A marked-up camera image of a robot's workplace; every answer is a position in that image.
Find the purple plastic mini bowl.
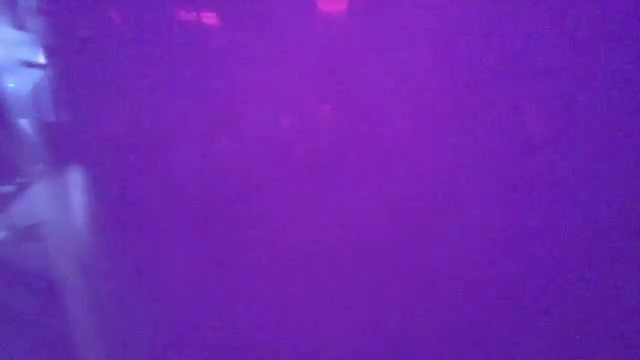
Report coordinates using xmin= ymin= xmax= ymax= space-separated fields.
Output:
xmin=39 ymin=0 xmax=640 ymax=360

